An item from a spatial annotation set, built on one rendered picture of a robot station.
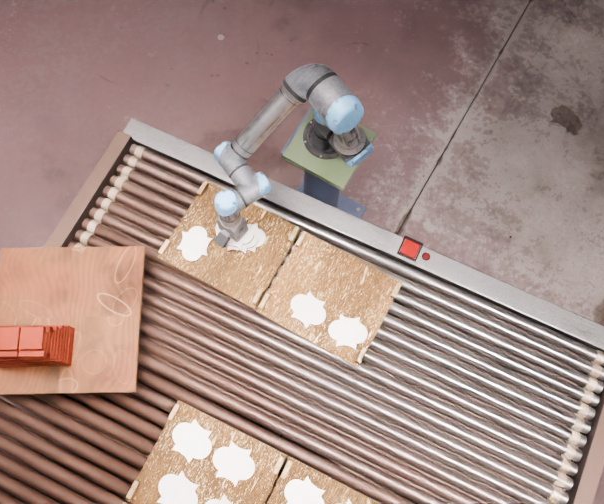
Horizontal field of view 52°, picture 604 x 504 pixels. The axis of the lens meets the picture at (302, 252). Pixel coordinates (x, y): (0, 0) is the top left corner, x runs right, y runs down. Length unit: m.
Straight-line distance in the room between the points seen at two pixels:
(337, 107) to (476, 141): 1.90
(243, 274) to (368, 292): 0.46
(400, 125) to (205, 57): 1.21
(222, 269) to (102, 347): 0.49
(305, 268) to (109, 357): 0.74
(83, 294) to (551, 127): 2.71
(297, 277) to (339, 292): 0.16
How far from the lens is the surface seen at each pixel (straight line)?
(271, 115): 1.96
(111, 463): 2.25
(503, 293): 2.36
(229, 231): 2.13
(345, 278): 2.24
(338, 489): 2.15
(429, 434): 2.21
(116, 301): 2.19
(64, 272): 2.27
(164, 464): 2.19
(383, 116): 3.62
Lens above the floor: 3.08
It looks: 72 degrees down
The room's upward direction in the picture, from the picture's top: 2 degrees clockwise
